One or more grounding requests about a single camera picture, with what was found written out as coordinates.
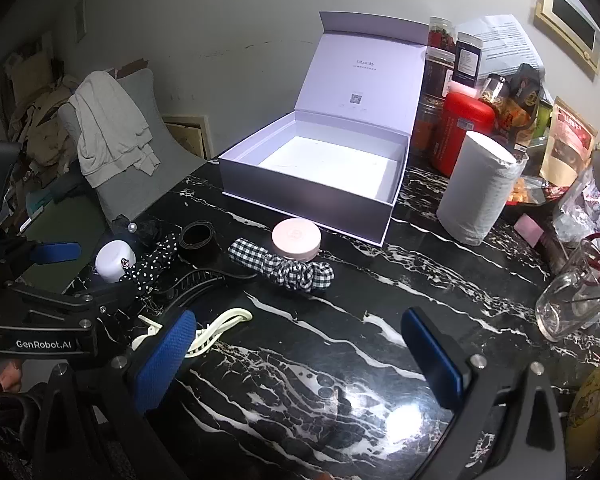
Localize white toilet paper roll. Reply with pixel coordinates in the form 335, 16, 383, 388
436, 130, 529, 246

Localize clear jar red dried fruit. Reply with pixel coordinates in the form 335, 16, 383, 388
428, 16, 456, 51

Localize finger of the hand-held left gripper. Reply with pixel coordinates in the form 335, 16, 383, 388
2, 280, 141, 332
0, 241, 82, 283

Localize brown kraft pouch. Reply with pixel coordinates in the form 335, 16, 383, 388
540, 97, 600, 192

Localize small white jar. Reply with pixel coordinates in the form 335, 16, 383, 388
95, 241, 135, 285

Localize grey chair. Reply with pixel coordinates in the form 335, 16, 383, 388
57, 69, 206, 226

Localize gold picture frame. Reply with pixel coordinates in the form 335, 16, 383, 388
532, 0, 600, 81

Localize cream hair claw clip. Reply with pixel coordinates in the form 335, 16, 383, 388
131, 307, 253, 358

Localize pink note pad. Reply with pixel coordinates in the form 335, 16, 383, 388
514, 214, 543, 246

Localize black hair claw clip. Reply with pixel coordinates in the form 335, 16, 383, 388
145, 265, 261, 307

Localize dark green mat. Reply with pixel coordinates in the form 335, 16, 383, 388
22, 195, 108, 288

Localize person's left hand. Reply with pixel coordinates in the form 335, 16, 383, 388
0, 360, 23, 394

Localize red snack dish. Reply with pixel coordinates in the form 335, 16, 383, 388
505, 175, 576, 209

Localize black belt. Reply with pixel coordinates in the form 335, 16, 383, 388
178, 221, 218, 263

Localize clear glass mug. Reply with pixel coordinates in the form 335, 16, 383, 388
536, 234, 600, 343

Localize red canister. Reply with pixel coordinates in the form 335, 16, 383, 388
431, 82, 496, 178

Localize white gift box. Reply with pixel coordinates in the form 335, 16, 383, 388
218, 10, 429, 247

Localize clear plastic bags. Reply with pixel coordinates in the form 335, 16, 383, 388
552, 167, 600, 252

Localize wooden framed board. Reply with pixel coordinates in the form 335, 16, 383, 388
162, 114, 213, 161

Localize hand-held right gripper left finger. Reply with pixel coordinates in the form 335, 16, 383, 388
30, 309, 198, 480

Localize gold patterned bag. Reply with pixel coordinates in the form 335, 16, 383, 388
567, 360, 600, 453

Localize pink round compact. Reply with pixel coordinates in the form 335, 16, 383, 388
271, 218, 323, 263

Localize black snack bag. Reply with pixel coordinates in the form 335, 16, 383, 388
500, 62, 547, 133

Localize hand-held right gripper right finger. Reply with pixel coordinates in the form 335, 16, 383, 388
401, 306, 568, 480

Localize black white checkered scrunchie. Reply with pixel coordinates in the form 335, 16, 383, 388
228, 238, 335, 295

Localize white cloth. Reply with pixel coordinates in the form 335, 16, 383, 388
67, 71, 162, 188

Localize black polka dot scrunchie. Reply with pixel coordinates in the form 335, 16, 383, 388
121, 232, 179, 296

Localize black lid nut jar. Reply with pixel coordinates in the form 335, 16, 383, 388
480, 74, 512, 111

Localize printed paper sheets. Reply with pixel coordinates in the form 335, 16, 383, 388
455, 14, 546, 78

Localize black cable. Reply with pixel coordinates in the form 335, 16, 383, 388
0, 391, 47, 433

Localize dark label jar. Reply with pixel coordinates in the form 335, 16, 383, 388
452, 31, 483, 86

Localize black bow hair clip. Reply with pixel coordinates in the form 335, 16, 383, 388
111, 215, 161, 251

